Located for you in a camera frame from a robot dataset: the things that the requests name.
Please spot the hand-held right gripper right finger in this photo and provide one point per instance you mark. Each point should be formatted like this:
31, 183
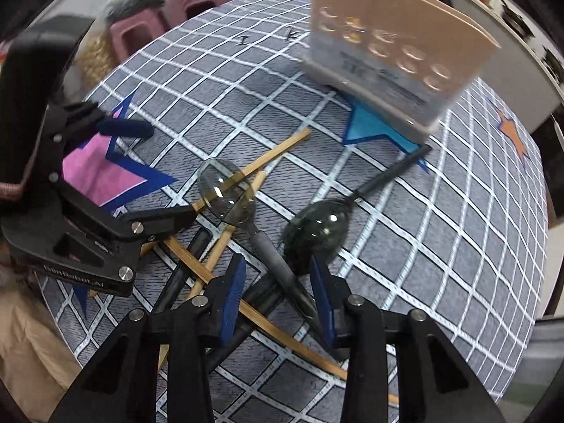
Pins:
321, 304

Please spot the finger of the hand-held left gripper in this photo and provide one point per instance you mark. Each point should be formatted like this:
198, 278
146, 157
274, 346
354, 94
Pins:
163, 222
127, 127

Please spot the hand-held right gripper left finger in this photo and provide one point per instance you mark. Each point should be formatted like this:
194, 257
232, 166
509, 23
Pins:
231, 299

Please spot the beige plastic utensil holder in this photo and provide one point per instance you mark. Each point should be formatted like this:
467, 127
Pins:
396, 53

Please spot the pink star sticker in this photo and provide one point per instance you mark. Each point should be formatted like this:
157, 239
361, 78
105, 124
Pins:
97, 172

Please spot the clear bag of yellow pieces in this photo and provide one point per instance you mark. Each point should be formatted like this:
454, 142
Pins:
94, 59

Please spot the dark grey bag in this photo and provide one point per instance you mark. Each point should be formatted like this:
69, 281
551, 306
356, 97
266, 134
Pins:
132, 4

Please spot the blue star sticker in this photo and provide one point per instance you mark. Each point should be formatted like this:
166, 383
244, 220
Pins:
365, 125

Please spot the orange star sticker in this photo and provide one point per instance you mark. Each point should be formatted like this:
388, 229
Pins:
511, 134

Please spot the white kitchen counter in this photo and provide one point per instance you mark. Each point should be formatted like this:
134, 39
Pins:
515, 61

